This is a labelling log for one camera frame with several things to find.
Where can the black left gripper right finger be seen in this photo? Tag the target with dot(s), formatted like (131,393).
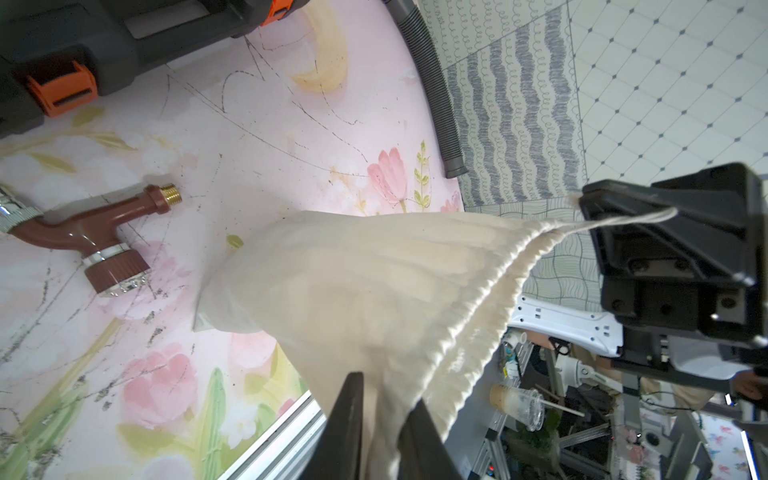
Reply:
(422,452)

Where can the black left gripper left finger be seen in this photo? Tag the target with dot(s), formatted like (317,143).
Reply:
(337,455)

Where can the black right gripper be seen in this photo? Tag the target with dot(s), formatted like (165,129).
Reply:
(688,278)

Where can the cream cloth drawstring bag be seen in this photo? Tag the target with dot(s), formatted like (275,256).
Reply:
(417,303)

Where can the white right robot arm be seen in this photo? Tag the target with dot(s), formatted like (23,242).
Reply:
(599,332)

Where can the clear plastic drink cup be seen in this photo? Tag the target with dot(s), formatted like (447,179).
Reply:
(525,406)

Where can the black plastic tool case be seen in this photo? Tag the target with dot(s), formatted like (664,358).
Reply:
(58,55)

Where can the aluminium front rail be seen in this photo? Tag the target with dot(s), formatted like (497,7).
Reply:
(285,449)

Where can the maroon garden hose nozzle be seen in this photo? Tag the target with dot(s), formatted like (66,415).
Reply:
(111,266)

